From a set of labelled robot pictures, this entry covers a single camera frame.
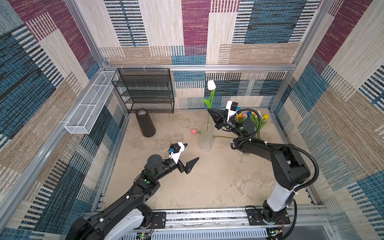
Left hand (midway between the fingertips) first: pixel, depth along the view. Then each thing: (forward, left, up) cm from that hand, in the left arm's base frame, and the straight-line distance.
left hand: (192, 149), depth 71 cm
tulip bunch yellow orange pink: (+38, -36, -21) cm, 56 cm away
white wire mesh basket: (+11, +51, +9) cm, 53 cm away
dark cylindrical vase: (+26, +30, -12) cm, 41 cm away
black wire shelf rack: (+53, +30, -5) cm, 61 cm away
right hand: (+17, -8, +9) cm, 21 cm away
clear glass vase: (+12, -8, -9) cm, 17 cm away
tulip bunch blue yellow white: (+38, -47, -20) cm, 64 cm away
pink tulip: (+27, -1, -22) cm, 35 cm away
